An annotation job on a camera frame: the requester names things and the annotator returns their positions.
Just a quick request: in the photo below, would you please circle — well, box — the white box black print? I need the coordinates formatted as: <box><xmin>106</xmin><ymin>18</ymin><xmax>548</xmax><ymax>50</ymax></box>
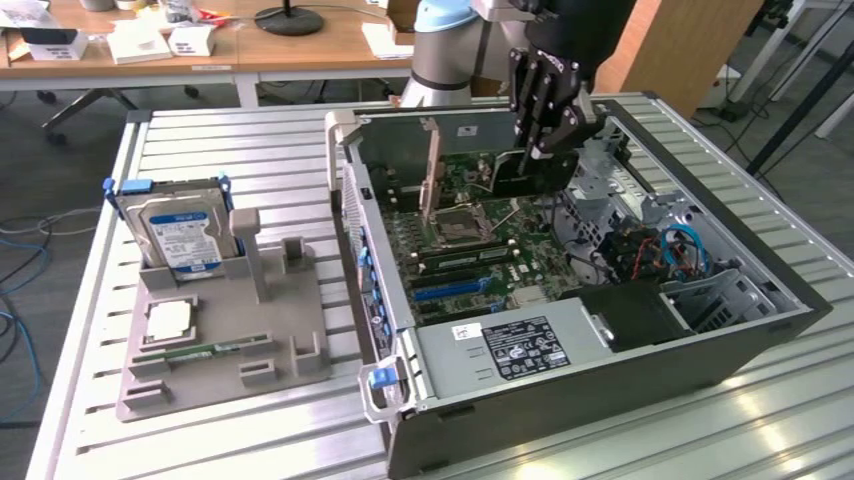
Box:
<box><xmin>25</xmin><ymin>42</ymin><xmax>89</xmax><ymax>62</ymax></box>

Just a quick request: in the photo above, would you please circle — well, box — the wooden desk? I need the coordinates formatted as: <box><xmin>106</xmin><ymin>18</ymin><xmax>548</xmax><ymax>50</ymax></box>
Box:
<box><xmin>0</xmin><ymin>0</ymin><xmax>601</xmax><ymax>94</ymax></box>

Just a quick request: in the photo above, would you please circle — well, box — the grey parts rack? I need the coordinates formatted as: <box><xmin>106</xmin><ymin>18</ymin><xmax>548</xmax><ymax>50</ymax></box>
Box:
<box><xmin>116</xmin><ymin>207</ymin><xmax>335</xmax><ymax>424</ymax></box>

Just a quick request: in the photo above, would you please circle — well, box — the green motherboard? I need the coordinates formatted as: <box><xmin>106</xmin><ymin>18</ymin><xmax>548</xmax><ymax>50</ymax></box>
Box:
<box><xmin>383</xmin><ymin>187</ymin><xmax>588</xmax><ymax>326</ymax></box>

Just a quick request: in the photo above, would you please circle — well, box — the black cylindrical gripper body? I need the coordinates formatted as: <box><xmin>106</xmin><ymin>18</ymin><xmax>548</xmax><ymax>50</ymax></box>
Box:
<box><xmin>521</xmin><ymin>0</ymin><xmax>639</xmax><ymax>85</ymax></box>

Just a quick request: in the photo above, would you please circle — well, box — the wooden cabinet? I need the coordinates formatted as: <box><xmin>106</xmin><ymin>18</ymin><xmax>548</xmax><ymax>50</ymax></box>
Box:
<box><xmin>585</xmin><ymin>0</ymin><xmax>766</xmax><ymax>120</ymax></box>

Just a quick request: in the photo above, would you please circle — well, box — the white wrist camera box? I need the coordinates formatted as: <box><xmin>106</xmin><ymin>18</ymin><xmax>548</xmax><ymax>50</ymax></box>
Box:
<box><xmin>469</xmin><ymin>0</ymin><xmax>535</xmax><ymax>22</ymax></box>

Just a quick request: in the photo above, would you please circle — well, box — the slanted metal disk bay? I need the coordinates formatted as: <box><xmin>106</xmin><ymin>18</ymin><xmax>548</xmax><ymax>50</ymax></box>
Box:
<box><xmin>659</xmin><ymin>269</ymin><xmax>782</xmax><ymax>334</ymax></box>

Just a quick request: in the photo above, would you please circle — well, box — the perforated metal disk bay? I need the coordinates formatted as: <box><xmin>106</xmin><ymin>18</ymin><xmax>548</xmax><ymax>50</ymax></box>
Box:
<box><xmin>552</xmin><ymin>147</ymin><xmax>659</xmax><ymax>244</ymax></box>

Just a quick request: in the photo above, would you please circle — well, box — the black lamp base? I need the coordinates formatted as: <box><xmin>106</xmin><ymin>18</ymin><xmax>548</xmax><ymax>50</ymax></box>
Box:
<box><xmin>252</xmin><ymin>0</ymin><xmax>327</xmax><ymax>37</ymax></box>

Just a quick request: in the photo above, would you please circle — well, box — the blue expansion slot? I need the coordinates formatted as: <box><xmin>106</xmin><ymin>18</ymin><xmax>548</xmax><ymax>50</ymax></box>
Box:
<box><xmin>412</xmin><ymin>282</ymin><xmax>485</xmax><ymax>302</ymax></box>

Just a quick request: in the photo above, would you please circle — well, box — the open white cardboard box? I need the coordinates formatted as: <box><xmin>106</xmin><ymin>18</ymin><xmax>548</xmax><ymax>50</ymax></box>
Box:
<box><xmin>105</xmin><ymin>19</ymin><xmax>173</xmax><ymax>65</ymax></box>

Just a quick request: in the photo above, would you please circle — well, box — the silver CPU chip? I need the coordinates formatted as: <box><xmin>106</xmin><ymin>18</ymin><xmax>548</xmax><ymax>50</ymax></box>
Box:
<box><xmin>144</xmin><ymin>302</ymin><xmax>194</xmax><ymax>341</ymax></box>

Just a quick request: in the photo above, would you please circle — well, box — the green GPU card black cooler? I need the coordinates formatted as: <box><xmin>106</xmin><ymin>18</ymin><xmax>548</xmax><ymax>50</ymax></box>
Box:
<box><xmin>416</xmin><ymin>117</ymin><xmax>580</xmax><ymax>224</ymax></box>

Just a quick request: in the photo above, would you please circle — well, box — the silver socket cover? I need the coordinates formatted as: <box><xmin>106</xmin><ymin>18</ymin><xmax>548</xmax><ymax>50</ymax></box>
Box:
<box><xmin>492</xmin><ymin>193</ymin><xmax>528</xmax><ymax>226</ymax></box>

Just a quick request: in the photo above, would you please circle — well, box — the blue disk caddy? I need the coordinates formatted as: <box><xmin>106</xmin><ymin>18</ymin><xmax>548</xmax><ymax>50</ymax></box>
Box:
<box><xmin>101</xmin><ymin>172</ymin><xmax>233</xmax><ymax>221</ymax></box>

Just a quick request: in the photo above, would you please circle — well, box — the installed green RAM stick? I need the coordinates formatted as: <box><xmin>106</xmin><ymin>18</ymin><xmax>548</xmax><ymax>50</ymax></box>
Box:
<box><xmin>419</xmin><ymin>248</ymin><xmax>519</xmax><ymax>270</ymax></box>

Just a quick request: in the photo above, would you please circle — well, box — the black plastic shroud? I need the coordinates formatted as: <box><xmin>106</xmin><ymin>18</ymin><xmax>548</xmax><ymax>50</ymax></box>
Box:
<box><xmin>577</xmin><ymin>278</ymin><xmax>695</xmax><ymax>352</ymax></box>

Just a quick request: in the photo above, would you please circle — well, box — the blue wire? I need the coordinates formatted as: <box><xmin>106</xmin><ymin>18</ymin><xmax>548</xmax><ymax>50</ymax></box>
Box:
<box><xmin>657</xmin><ymin>223</ymin><xmax>712</xmax><ymax>282</ymax></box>

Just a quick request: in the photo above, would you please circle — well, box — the silver hard disk blue label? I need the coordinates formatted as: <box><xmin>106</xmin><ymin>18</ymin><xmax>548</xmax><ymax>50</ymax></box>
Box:
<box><xmin>112</xmin><ymin>192</ymin><xmax>232</xmax><ymax>275</ymax></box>

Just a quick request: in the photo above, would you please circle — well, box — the open black PC case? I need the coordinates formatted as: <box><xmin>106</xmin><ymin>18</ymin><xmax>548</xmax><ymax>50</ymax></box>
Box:
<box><xmin>323</xmin><ymin>97</ymin><xmax>835</xmax><ymax>479</ymax></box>

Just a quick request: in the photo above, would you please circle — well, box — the black stand pole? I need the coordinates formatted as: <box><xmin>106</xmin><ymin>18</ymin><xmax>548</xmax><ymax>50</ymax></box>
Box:
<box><xmin>744</xmin><ymin>49</ymin><xmax>854</xmax><ymax>176</ymax></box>

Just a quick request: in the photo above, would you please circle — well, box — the small white printed box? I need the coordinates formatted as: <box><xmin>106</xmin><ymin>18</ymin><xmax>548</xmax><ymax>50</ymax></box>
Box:
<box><xmin>165</xmin><ymin>23</ymin><xmax>216</xmax><ymax>57</ymax></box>

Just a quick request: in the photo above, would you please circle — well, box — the silver power supply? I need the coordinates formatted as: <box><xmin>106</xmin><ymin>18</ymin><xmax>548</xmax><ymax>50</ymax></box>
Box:
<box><xmin>399</xmin><ymin>297</ymin><xmax>615</xmax><ymax>401</ymax></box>

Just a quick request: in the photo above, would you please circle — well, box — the white paper stack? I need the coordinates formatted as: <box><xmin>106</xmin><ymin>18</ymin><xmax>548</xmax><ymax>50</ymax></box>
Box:
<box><xmin>361</xmin><ymin>22</ymin><xmax>416</xmax><ymax>61</ymax></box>

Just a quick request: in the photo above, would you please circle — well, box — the black chair base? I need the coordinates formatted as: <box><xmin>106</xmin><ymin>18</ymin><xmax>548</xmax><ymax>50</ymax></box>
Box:
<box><xmin>38</xmin><ymin>88</ymin><xmax>141</xmax><ymax>146</ymax></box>

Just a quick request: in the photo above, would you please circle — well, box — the CPU socket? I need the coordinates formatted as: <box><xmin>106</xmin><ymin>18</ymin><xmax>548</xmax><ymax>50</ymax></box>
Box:
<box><xmin>425</xmin><ymin>204</ymin><xmax>501</xmax><ymax>251</ymax></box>

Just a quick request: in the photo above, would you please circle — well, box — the long black expansion slot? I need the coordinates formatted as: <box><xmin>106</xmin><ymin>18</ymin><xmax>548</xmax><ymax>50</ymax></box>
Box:
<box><xmin>407</xmin><ymin>271</ymin><xmax>480</xmax><ymax>291</ymax></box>

